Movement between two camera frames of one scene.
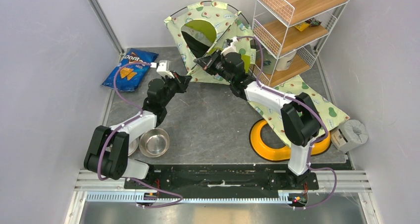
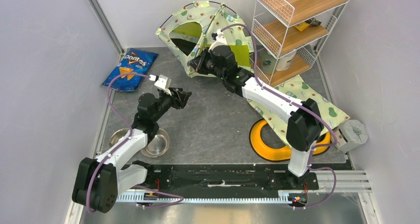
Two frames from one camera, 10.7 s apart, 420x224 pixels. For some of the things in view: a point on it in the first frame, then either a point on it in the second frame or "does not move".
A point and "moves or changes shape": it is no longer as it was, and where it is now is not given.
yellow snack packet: (302, 27) does not move
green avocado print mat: (328, 114) does not move
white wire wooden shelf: (289, 25) does not move
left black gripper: (181, 82) to (182, 96)
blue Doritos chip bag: (129, 78) does not move
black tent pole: (232, 24) to (211, 23)
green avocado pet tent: (203, 28) moves or changes shape
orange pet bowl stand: (268, 151) does not move
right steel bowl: (154, 142) does not move
